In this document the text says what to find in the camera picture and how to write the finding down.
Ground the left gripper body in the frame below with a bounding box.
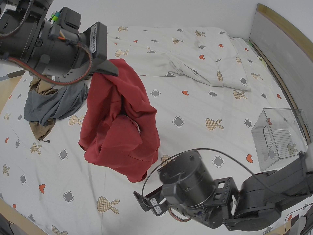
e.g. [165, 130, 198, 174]
[23, 21, 108, 83]

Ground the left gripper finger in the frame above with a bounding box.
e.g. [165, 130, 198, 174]
[94, 59, 120, 77]

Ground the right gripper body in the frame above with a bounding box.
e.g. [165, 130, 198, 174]
[133, 183, 189, 217]

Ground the red shirt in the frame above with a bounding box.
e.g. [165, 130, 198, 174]
[78, 58, 161, 183]

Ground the grey garment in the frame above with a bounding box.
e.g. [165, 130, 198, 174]
[24, 83, 89, 127]

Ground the white printed quilt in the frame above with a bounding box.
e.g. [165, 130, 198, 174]
[106, 25, 252, 91]

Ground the brown garment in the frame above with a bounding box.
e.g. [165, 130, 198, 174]
[29, 75, 59, 143]

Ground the bed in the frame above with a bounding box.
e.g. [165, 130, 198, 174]
[0, 3, 313, 235]

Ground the clear plastic box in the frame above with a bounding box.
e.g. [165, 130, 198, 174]
[251, 107, 313, 172]

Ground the black braided cable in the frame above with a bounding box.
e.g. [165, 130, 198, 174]
[0, 41, 93, 86]

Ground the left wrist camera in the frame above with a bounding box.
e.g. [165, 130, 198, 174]
[50, 7, 82, 39]

